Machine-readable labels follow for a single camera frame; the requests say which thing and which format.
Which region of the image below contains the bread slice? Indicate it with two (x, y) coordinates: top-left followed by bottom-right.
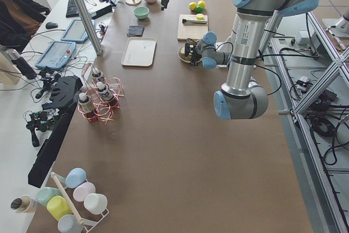
(179, 51), (192, 63)

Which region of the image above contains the white round plate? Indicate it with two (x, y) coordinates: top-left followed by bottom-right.
(178, 44), (196, 64)

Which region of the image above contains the cream rabbit tray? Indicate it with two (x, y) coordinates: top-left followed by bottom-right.
(121, 37), (157, 67)

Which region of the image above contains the green bowl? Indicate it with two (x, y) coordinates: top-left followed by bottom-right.
(133, 7), (149, 20)

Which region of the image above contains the yellow lemon upper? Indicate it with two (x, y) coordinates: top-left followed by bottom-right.
(188, 2), (197, 11)

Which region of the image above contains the yellow lemon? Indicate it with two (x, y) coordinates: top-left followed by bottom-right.
(188, 2), (197, 11)
(197, 0), (206, 9)

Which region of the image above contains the wooden cutting board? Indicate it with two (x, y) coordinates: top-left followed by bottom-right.
(177, 14), (208, 41)

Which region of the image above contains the green lime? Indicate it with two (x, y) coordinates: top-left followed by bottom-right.
(194, 5), (204, 14)

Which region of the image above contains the yellow lemon lower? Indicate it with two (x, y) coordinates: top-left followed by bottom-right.
(197, 0), (206, 9)

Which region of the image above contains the half lemon slice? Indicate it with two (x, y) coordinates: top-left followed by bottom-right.
(196, 13), (205, 20)

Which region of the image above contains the grey folded cloth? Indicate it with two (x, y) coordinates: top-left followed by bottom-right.
(127, 25), (145, 37)

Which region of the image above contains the black keyboard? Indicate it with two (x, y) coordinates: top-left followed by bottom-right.
(65, 0), (79, 18)

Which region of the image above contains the teach pendant upper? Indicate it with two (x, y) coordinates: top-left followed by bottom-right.
(61, 19), (88, 44)

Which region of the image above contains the teach pendant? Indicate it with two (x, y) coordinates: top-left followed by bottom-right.
(61, 19), (88, 44)
(35, 41), (76, 70)

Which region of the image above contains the dark drink bottle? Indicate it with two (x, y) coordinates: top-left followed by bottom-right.
(92, 69), (105, 84)
(97, 81), (113, 103)
(79, 92), (98, 122)

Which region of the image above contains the black computer mouse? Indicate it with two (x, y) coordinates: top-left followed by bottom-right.
(45, 22), (58, 29)

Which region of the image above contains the teach pendant lower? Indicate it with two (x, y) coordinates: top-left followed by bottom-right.
(35, 41), (76, 70)

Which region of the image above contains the seated person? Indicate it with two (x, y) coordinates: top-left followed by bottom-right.
(1, 0), (51, 52)

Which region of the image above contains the black thermos bottle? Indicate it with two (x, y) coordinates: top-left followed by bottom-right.
(6, 49), (37, 80)

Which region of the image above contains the white cup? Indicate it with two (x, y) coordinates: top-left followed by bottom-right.
(83, 193), (108, 215)

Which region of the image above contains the pink cup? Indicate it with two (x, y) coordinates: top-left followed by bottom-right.
(73, 182), (96, 202)

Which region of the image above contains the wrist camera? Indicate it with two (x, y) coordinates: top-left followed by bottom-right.
(184, 41), (196, 57)

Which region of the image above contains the copper wire bottle rack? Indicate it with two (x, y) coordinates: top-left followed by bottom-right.
(77, 62), (125, 123)

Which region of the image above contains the aluminium frame post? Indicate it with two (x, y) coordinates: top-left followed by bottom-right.
(74, 0), (103, 55)

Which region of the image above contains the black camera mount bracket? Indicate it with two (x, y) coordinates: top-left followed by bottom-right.
(28, 75), (83, 188)

